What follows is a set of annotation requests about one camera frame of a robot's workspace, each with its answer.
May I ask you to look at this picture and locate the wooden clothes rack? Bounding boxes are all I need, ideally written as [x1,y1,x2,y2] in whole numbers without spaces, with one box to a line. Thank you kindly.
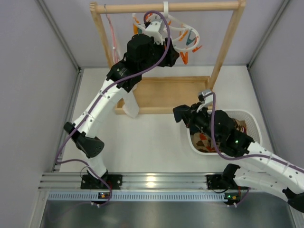
[90,0,246,114]

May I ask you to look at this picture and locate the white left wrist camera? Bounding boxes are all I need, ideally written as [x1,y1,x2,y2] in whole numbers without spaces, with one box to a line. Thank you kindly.
[143,20,164,45]

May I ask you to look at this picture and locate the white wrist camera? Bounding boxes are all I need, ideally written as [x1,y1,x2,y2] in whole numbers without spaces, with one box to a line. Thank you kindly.
[143,20,164,45]
[196,89,213,113]

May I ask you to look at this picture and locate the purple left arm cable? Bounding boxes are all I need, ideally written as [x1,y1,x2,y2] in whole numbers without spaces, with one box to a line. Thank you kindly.
[55,10,171,206]

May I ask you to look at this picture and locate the white hanging cloth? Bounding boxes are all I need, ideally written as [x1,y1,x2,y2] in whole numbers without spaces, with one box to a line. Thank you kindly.
[123,91,139,118]

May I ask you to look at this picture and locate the white perforated plastic basket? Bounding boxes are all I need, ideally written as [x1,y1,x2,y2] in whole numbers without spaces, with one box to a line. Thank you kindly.
[186,109,263,156]

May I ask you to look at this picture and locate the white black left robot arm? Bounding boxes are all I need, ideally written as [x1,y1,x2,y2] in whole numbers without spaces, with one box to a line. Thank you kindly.
[64,34,179,189]

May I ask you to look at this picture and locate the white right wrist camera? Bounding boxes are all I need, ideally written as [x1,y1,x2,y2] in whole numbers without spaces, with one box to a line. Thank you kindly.
[196,89,213,113]

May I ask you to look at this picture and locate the dark navy sock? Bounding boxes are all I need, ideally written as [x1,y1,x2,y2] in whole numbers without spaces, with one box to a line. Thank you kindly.
[172,104,191,125]

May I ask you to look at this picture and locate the white plastic clip hanger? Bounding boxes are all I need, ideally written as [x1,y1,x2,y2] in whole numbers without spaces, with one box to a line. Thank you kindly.
[132,1,202,55]

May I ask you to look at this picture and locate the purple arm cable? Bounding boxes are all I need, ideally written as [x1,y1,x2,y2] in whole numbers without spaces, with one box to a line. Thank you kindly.
[55,10,171,206]
[209,92,304,206]

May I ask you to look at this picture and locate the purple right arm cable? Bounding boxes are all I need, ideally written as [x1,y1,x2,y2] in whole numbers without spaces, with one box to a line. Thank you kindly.
[209,92,304,206]

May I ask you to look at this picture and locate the argyle patterned sock in basket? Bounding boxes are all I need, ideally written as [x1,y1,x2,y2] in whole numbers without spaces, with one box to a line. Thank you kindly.
[190,119,247,153]

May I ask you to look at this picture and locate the perforated cable tray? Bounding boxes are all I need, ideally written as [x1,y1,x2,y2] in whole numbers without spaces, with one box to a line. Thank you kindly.
[47,191,228,202]

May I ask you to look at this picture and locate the aluminium rail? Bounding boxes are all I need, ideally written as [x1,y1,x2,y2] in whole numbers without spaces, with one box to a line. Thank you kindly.
[38,172,223,191]

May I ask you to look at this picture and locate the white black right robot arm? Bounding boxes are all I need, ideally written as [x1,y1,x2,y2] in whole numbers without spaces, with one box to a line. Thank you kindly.
[182,103,304,212]

